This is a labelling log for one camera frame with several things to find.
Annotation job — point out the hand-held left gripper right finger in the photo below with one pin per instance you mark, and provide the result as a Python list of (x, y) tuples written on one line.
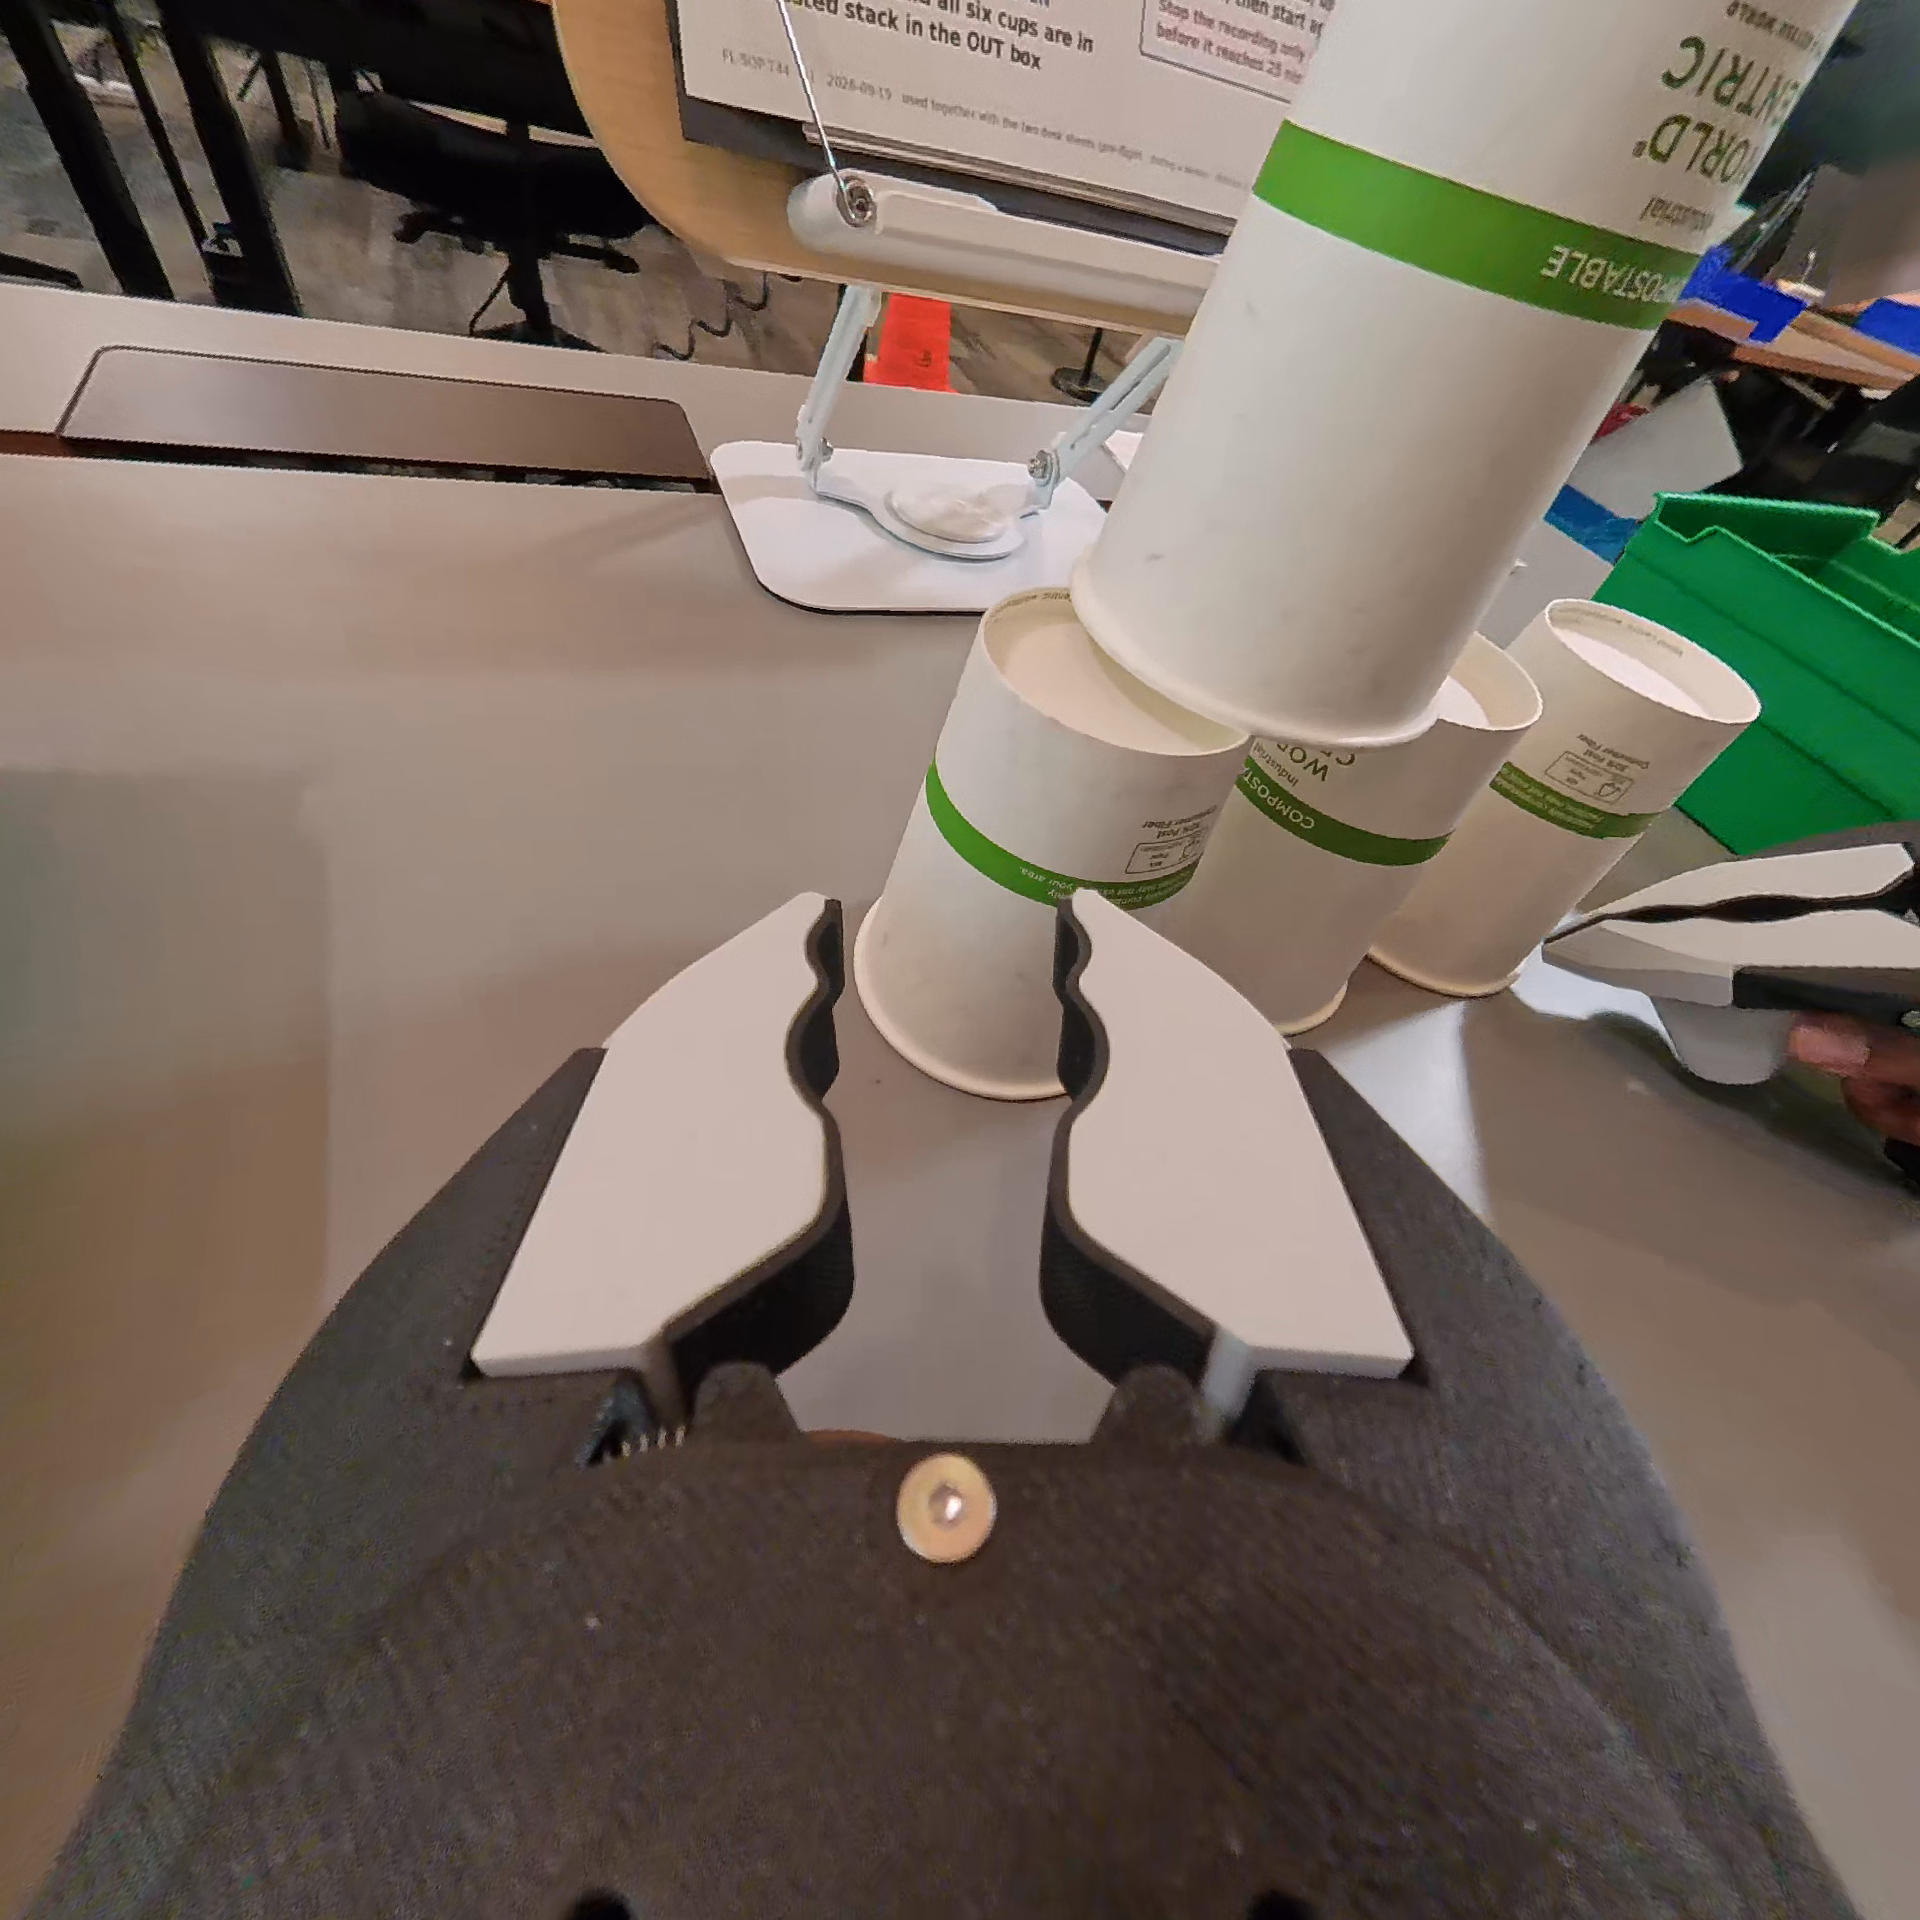
[(1231, 1185)]

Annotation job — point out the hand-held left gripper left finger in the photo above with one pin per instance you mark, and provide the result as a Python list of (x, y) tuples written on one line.
[(660, 1170)]

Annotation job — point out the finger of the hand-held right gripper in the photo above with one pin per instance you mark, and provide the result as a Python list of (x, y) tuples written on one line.
[(1801, 871), (1725, 953)]

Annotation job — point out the white paper cup green band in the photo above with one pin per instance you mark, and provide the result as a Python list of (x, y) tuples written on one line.
[(1350, 450), (1320, 915), (1501, 884), (960, 961)]

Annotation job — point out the grey desk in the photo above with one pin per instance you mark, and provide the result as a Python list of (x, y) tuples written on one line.
[(374, 751), (301, 322)]

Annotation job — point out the person's right hand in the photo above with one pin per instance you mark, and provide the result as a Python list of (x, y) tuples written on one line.
[(1882, 1080)]

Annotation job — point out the green plastic bin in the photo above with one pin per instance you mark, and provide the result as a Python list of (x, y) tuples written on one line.
[(1770, 674)]

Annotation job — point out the blue tape strip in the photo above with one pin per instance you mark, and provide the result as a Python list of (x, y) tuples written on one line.
[(1587, 518)]

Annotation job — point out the orange traffic cone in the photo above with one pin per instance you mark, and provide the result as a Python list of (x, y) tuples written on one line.
[(915, 339)]

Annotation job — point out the black office chair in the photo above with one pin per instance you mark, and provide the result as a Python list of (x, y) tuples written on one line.
[(495, 165)]

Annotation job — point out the printed instruction sheet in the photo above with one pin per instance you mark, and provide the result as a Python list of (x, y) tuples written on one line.
[(974, 61)]

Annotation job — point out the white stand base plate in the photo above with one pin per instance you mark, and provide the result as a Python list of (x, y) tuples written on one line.
[(660, 165)]

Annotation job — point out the black table frame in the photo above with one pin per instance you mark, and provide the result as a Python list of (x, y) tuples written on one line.
[(150, 150)]

